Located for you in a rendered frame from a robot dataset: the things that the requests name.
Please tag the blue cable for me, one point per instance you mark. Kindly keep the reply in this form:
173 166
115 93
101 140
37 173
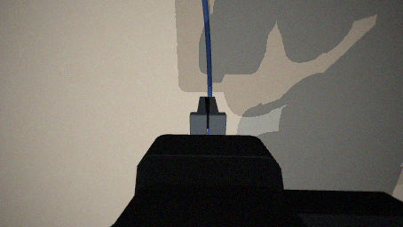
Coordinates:
208 47

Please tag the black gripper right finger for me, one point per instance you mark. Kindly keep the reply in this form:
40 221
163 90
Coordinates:
216 120

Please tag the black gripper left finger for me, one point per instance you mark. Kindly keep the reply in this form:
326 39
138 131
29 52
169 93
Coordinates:
199 119

